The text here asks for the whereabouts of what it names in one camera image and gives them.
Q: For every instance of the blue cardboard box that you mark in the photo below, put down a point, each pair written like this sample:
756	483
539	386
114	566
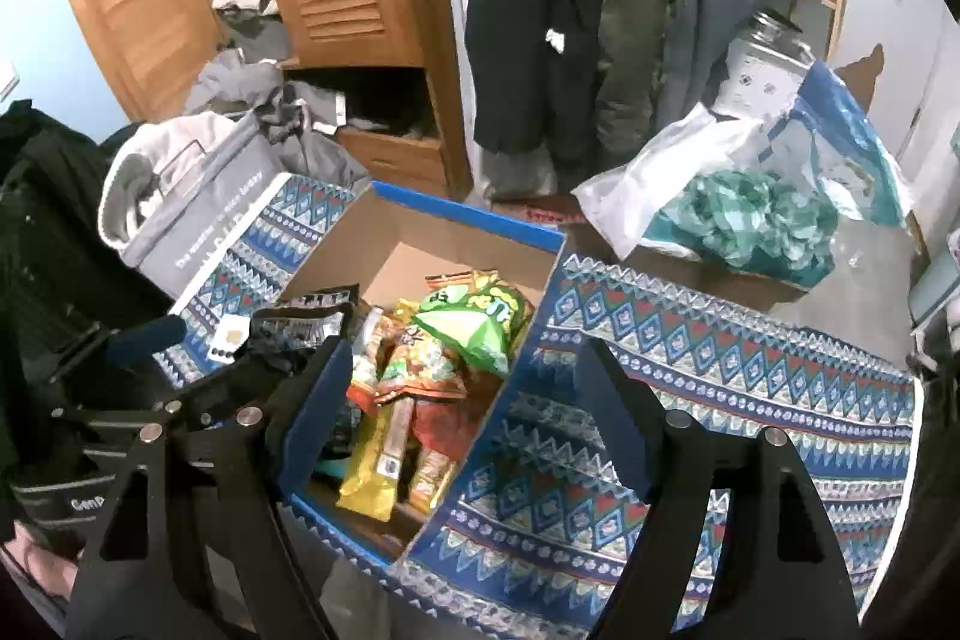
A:
420	250

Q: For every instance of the pile of grey clothes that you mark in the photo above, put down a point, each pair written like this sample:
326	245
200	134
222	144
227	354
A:
240	78

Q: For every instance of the pile of teal sachets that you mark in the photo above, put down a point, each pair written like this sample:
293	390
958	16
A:
750	212

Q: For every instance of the blue patterned blanket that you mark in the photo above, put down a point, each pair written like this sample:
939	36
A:
675	385

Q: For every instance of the white canister with metal lid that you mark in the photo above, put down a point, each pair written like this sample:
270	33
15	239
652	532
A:
757	78

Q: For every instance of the grey fabric storage bag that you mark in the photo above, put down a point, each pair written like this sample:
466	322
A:
202	212

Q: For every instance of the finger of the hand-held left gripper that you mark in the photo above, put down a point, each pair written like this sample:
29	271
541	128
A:
146	341
217	396

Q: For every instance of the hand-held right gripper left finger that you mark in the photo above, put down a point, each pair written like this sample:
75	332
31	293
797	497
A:
315	422

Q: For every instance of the blue and white plastic bag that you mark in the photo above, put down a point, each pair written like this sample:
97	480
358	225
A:
847	145

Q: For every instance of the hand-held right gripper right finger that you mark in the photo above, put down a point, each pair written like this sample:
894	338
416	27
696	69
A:
619	422

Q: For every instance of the black hanging coat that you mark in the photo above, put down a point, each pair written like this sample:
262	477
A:
525	10

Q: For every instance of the green snack bag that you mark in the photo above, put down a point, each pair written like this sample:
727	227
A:
480	325

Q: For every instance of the small orange snack packet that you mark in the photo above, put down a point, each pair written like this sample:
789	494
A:
420	370

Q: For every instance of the olive green hanging coat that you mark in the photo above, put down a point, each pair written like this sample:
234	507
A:
630	48

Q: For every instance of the teal snack packet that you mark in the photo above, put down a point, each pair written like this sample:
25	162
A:
334	461

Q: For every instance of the orange noodle brick packet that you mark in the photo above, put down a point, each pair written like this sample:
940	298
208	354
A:
431	482

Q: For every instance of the small white box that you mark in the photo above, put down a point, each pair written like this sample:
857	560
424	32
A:
229	340

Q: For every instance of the wooden wardrobe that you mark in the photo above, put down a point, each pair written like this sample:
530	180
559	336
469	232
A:
442	108

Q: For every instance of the orange-red snack packet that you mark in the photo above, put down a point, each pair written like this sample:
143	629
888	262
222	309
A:
450	422

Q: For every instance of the long yellow snack packet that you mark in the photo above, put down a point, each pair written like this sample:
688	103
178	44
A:
371	475

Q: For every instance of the dark cloth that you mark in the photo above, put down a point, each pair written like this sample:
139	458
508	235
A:
60	235

